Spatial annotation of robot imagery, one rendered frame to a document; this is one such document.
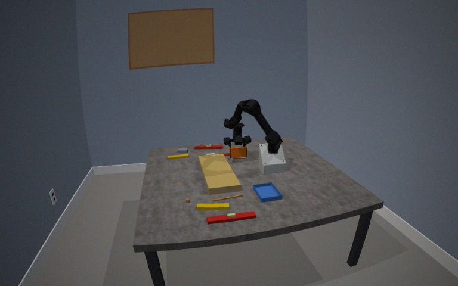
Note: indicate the tan panel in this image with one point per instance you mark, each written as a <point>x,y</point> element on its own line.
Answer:
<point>218,174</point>

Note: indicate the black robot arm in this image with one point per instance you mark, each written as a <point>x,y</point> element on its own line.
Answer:
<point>252,107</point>

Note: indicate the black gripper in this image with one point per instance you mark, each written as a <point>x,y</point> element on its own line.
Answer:
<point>227,141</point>

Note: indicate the blue shallow tray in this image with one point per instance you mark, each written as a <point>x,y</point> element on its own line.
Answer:
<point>267,192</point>

